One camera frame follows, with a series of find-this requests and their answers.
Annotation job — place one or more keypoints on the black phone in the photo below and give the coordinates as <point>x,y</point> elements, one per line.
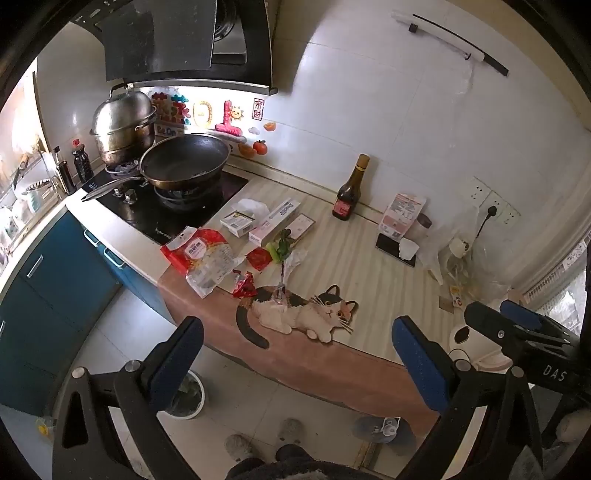
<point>388,247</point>

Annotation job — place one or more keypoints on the white round appliance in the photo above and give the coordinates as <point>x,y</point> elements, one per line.
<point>461,337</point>

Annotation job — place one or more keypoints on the white wall socket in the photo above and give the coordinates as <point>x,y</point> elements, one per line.
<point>505,213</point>
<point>480,189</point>

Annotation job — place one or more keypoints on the hanging clear plastic bag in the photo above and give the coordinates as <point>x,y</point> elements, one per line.
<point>466,76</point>

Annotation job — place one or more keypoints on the red white snack bag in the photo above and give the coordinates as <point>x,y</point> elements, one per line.
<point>203,254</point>

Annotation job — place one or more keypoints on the dark glass bottle gold cap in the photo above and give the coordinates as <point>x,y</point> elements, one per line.
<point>348,198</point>

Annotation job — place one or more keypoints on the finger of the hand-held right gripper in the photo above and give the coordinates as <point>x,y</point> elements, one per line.
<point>521,314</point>
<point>489,323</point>

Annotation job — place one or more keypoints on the small dark jar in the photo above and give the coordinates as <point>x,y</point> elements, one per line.
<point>425,222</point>

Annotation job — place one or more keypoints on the long white pink box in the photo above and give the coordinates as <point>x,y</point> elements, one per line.
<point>272,224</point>

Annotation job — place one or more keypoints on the red wrapper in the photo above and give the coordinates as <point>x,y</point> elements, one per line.
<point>244,287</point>
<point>258,258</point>

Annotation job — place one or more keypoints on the steel steamer pot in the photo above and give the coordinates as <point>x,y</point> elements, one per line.
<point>122,120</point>

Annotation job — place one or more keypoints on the grey fuzzy slipper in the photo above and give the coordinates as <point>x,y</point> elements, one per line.
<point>291,431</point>
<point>242,447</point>

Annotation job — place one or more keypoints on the blue kitchen cabinet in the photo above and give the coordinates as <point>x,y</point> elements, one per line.
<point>46,314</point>
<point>138,286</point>

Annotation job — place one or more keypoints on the grey blue slipper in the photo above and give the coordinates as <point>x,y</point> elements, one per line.
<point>381,429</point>

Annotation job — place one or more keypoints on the black range hood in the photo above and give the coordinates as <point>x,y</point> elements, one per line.
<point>184,37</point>

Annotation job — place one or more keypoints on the white trash bin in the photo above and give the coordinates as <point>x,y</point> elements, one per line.
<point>189,397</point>

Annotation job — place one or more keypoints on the person's right forearm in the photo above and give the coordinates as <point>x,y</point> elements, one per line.
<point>575,425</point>

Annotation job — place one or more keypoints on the window with grille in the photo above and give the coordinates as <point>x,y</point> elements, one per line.
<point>563,281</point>

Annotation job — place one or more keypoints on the red white printed packet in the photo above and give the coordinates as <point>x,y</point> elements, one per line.
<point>401,212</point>

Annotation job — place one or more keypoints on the white crumpled tissue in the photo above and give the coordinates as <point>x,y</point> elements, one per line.
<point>408,249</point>

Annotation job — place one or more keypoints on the person's black trousers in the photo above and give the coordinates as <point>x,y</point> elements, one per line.
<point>295,466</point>

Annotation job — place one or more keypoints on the dark sauce bottle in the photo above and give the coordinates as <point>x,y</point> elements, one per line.
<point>64,177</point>
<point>82,161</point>

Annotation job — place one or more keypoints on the dish rack with dishes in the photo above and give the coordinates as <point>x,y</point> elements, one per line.
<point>18,198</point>

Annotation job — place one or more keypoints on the black white wall rail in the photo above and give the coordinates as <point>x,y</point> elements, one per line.
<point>452,39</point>

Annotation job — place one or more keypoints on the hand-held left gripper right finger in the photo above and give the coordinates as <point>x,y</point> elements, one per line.
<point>418,364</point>

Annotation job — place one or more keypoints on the clear plastic wrapper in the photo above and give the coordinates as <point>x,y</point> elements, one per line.
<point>288,272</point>

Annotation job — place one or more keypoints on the white crumpled paper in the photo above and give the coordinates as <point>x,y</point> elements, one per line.
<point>251,206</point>

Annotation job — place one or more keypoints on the small yellow white packet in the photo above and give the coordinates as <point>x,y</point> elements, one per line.
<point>457,296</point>

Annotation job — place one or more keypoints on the cat print table cloth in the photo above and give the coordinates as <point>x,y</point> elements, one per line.
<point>360,277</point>

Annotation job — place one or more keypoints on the small white box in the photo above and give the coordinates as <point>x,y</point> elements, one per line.
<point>238,222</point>

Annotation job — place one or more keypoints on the green vegetable scrap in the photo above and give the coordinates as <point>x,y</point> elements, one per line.
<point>281,244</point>

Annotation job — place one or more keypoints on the colourful wall stickers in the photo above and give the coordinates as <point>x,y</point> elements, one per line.
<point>207,113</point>

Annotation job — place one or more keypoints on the brown bordered white box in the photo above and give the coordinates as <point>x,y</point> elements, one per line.
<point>302,226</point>

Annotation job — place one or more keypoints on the black glass gas stove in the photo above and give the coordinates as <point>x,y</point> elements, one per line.
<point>138,217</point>

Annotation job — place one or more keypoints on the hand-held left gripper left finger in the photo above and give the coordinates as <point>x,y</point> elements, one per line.
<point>178,364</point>

